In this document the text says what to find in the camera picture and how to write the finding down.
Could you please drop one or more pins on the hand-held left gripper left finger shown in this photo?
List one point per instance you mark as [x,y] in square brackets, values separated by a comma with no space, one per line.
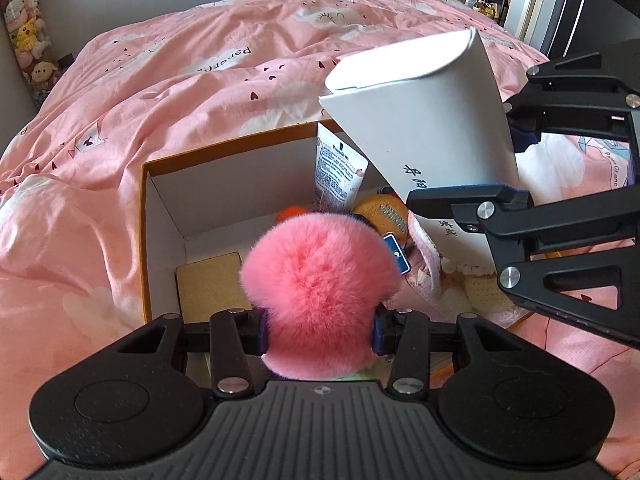
[261,332]

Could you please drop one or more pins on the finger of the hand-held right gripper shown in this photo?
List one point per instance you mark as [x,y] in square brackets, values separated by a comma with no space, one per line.
[500,207]
[575,90]

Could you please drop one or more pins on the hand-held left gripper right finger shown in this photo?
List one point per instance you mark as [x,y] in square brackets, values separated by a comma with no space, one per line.
[382,332]

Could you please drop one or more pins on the pink fluffy pom-pom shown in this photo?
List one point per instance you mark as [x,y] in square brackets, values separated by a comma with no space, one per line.
[320,290]

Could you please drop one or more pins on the long white box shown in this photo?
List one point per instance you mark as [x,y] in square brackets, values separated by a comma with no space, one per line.
[430,120]

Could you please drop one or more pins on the crocheted orange ball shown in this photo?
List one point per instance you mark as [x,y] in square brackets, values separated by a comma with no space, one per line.
[287,214]

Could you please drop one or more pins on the white lotion tube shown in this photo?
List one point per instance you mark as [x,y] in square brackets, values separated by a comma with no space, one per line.
[337,170]

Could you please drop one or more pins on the orange cardboard box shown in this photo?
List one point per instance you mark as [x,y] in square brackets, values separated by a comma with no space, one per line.
[165,195]

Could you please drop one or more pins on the blue card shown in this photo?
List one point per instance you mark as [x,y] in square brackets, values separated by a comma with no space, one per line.
[398,255]

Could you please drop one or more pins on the dark grey wardrobe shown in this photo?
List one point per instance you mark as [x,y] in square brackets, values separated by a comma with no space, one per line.
[580,5]

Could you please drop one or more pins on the white crocheted bunny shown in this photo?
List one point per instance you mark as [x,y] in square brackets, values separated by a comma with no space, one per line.
[465,290]

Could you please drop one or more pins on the pink printed blanket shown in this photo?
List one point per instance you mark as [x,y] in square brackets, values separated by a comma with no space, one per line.
[150,110]

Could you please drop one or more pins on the hanging stack of plush toys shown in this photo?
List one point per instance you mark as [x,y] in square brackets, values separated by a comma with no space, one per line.
[27,35]

